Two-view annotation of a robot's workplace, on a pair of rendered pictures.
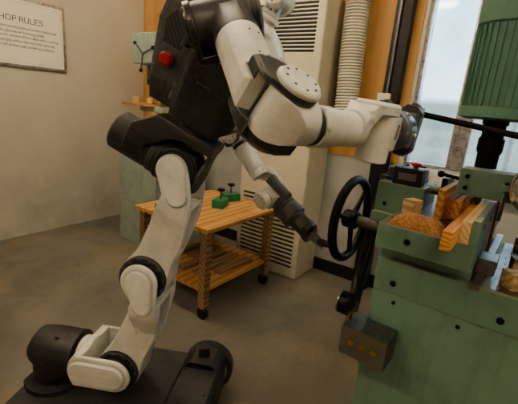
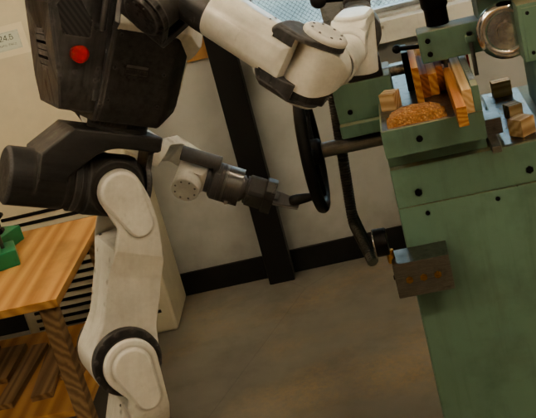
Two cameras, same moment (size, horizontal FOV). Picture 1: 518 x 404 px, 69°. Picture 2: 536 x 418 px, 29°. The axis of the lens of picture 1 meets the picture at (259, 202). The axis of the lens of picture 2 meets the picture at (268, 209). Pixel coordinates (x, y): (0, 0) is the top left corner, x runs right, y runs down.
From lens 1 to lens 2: 1.26 m
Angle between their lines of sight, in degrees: 26
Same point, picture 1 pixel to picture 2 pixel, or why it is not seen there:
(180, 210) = (150, 237)
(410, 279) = (434, 177)
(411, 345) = (465, 247)
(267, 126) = (314, 83)
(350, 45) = not seen: outside the picture
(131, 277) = (124, 361)
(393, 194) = (356, 96)
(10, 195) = not seen: outside the picture
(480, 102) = not seen: outside the picture
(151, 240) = (119, 302)
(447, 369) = (507, 247)
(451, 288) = (476, 162)
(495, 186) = (459, 40)
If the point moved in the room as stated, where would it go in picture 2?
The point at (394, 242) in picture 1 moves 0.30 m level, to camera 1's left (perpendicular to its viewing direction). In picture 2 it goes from (406, 144) to (287, 198)
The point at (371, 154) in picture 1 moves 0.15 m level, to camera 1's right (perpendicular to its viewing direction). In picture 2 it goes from (367, 65) to (427, 41)
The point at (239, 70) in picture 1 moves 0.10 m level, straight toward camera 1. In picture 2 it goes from (269, 44) to (306, 45)
